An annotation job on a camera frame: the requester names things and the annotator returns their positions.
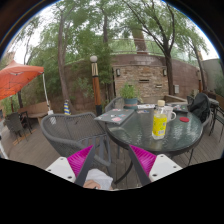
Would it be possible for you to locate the clear bottle with yellow label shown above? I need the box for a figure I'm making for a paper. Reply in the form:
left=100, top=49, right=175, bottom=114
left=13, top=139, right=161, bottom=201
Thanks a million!
left=151, top=99, right=168, bottom=140

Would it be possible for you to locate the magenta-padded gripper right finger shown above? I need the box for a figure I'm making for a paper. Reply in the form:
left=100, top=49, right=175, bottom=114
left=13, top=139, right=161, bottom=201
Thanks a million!
left=127, top=144, right=184, bottom=187

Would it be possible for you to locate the wooden bench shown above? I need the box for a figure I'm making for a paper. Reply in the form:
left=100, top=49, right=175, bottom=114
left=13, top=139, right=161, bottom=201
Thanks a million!
left=18, top=101, right=51, bottom=119

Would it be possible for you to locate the black metal chair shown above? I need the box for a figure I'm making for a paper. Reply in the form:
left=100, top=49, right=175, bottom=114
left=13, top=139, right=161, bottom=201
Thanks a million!
left=208, top=98, right=224, bottom=136

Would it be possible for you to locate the dark laptop with stickers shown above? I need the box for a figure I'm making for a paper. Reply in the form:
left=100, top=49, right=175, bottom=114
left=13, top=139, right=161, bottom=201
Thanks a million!
left=172, top=104, right=190, bottom=113

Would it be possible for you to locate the wooden lamp post with globe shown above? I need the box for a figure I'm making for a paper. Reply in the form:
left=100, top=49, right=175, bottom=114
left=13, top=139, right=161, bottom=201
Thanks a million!
left=89, top=55, right=104, bottom=117

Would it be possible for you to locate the white ceramic mug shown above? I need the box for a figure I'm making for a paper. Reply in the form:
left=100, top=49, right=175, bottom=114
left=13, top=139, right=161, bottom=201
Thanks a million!
left=164, top=105, right=178, bottom=123

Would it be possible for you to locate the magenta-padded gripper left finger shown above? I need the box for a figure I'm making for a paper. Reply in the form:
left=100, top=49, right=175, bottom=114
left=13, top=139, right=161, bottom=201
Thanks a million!
left=45, top=144, right=98, bottom=188

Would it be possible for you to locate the green plant in blue pot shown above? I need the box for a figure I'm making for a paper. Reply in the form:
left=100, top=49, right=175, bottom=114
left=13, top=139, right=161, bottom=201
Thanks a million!
left=119, top=83, right=140, bottom=110

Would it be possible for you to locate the grey laptop with stickers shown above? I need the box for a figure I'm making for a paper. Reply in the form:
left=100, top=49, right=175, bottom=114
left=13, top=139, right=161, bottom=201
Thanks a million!
left=93, top=108, right=136, bottom=126

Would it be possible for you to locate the blue yellow striped bollard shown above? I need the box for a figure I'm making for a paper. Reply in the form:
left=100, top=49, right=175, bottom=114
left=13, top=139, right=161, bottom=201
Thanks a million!
left=63, top=99, right=72, bottom=116

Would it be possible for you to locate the person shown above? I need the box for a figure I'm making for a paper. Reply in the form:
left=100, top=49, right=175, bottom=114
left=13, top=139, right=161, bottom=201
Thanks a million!
left=83, top=168, right=114, bottom=191

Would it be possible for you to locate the dark patio chair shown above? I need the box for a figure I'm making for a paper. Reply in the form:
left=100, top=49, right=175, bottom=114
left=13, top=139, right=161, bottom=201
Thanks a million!
left=4, top=111, right=33, bottom=138

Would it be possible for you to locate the orange canopy tent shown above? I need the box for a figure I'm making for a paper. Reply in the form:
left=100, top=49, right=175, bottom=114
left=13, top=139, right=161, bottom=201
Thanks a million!
left=0, top=59, right=54, bottom=116

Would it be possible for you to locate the grey mesh patio chair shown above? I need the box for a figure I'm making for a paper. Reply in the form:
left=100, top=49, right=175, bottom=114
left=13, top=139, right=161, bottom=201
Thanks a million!
left=39, top=112, right=113, bottom=168
left=104, top=96, right=126, bottom=113

